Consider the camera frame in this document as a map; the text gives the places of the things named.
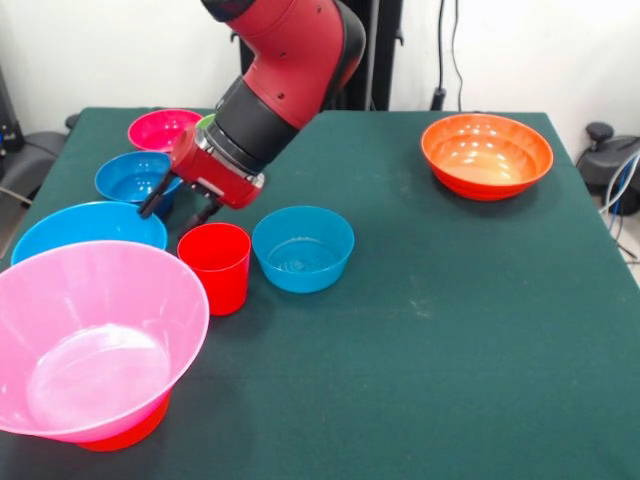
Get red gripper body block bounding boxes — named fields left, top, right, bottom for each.
left=169, top=124, right=265, bottom=210

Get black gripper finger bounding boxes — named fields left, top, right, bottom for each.
left=137, top=172, right=174, bottom=220
left=191, top=197, right=221, bottom=226

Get small dark blue bowl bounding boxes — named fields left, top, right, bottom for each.
left=94, top=151, right=185, bottom=215

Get large blue bowl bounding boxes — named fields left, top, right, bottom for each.
left=10, top=201, right=169, bottom=266

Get large pink bowl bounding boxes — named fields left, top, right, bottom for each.
left=0, top=239, right=211, bottom=445

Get small orange ridged bowl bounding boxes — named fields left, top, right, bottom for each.
left=77, top=392, right=172, bottom=453

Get red cup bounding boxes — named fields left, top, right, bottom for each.
left=177, top=222, right=252, bottom=317

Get small pink-red bowl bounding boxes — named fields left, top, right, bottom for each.
left=127, top=108, right=204, bottom=154

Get small light blue ridged bowl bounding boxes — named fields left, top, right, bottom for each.
left=251, top=205, right=356, bottom=295

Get black floor stand base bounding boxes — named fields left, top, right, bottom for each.
left=0, top=130, right=67, bottom=201
left=574, top=121, right=640, bottom=217

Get black equipment rack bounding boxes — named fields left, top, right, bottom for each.
left=0, top=64, right=22, bottom=156

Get large orange bowl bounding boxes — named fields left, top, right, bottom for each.
left=420, top=113, right=555, bottom=202

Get dark green tablecloth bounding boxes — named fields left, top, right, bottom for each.
left=0, top=106, right=640, bottom=480

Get black cable with plug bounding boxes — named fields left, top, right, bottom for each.
left=430, top=0, right=448, bottom=111

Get thin black cable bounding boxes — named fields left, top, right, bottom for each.
left=449, top=0, right=465, bottom=112

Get bundle of floor cables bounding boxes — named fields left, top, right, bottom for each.
left=597, top=149, right=640, bottom=264

